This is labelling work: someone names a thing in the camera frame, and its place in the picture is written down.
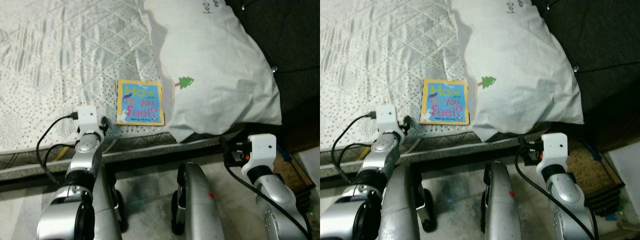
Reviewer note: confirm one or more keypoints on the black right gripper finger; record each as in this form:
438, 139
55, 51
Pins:
224, 146
521, 143

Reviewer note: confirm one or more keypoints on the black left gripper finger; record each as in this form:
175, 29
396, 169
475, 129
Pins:
407, 125
105, 124

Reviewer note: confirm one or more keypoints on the colourful children's board book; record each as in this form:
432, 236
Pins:
445, 101
140, 102

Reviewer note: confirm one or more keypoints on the white pillow green tree print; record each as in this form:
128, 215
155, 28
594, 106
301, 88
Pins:
215, 65
520, 65

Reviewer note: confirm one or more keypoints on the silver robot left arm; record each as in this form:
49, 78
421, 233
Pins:
75, 200
370, 200

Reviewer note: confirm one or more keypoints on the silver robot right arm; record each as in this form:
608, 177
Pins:
567, 200
277, 200

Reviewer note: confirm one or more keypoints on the grey bed base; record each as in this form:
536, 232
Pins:
140, 152
450, 150

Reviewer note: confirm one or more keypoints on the brown coir doormat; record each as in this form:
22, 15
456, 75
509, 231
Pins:
295, 175
592, 172

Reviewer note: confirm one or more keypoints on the silver robot right leg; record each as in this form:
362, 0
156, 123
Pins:
502, 205
197, 205

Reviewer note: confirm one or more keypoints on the silver robot leg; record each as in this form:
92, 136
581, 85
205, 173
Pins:
197, 205
112, 205
502, 205
407, 210

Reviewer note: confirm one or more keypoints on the grey quilted mattress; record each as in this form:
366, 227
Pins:
65, 55
380, 55

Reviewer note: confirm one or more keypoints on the white furniture piece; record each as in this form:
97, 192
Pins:
315, 160
627, 170

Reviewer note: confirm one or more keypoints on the silver robot left leg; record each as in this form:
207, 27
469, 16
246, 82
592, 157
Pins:
112, 205
407, 210

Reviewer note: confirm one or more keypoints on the black tufted headboard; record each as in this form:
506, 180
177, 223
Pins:
290, 60
605, 55

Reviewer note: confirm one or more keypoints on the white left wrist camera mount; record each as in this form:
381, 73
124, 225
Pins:
87, 117
387, 117

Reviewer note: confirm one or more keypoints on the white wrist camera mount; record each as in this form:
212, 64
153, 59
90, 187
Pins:
262, 149
555, 148
87, 117
387, 117

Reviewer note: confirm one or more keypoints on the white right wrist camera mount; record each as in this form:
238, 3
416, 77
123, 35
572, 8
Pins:
262, 149
555, 148

